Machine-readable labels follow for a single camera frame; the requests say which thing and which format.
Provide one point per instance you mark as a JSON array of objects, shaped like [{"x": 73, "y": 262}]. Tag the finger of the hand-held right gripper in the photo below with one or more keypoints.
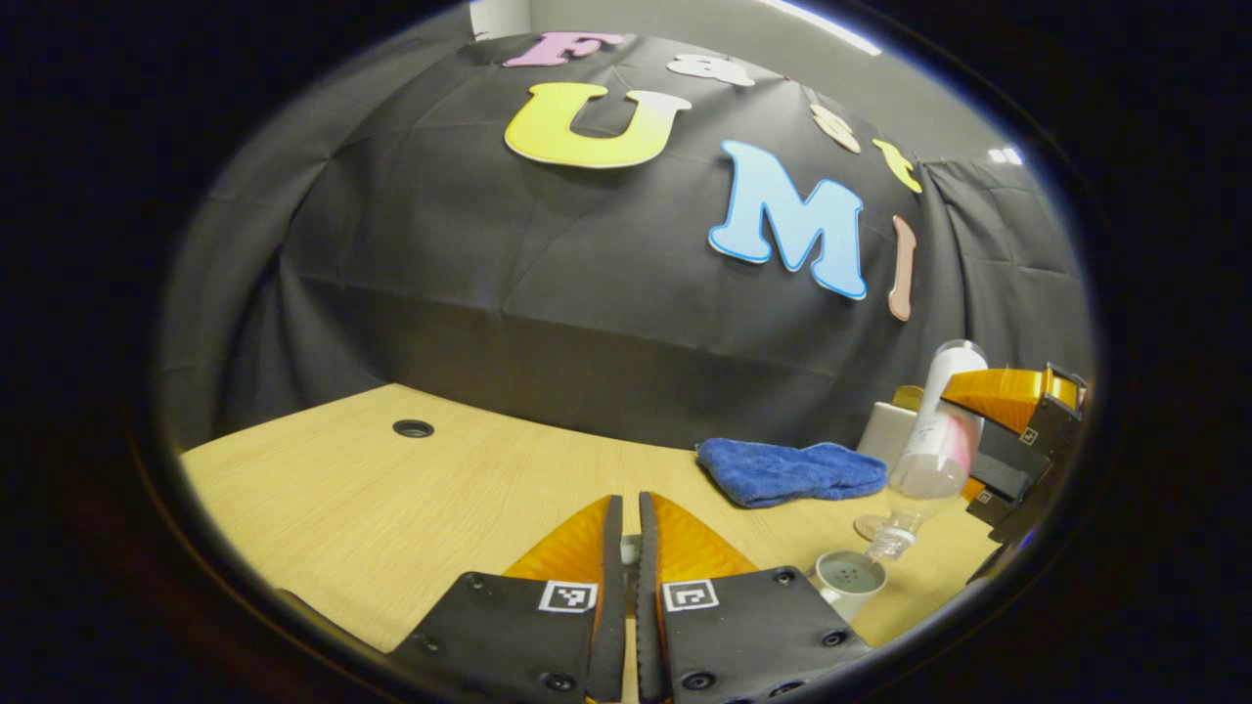
[
  {"x": 1042, "y": 430},
  {"x": 1003, "y": 479}
]

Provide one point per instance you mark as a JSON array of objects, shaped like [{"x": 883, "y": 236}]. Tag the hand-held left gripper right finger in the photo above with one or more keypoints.
[{"x": 649, "y": 606}]

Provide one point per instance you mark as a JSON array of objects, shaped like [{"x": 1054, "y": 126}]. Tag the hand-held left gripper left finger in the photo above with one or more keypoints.
[{"x": 611, "y": 606}]

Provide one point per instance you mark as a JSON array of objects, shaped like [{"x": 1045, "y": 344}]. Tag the white blue-patterned teacup lid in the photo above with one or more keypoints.
[{"x": 632, "y": 552}]

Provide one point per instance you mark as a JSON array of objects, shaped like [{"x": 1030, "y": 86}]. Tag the clear pink-label water bottle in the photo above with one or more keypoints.
[{"x": 934, "y": 450}]

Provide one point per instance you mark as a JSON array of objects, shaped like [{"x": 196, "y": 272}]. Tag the round wooden coaster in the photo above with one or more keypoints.
[{"x": 871, "y": 528}]

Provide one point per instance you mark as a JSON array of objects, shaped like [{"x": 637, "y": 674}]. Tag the white ceramic teacup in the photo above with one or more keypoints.
[{"x": 849, "y": 587}]

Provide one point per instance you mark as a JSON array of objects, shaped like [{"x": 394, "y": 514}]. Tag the white toaster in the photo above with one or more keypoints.
[{"x": 885, "y": 435}]

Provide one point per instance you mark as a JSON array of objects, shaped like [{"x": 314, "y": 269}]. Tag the brown bread slices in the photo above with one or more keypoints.
[{"x": 908, "y": 397}]

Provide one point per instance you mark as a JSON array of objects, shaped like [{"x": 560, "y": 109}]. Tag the blue folded towel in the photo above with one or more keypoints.
[{"x": 792, "y": 474}]

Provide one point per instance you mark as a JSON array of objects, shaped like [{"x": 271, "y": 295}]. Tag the black backdrop cloth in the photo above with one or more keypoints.
[{"x": 489, "y": 264}]

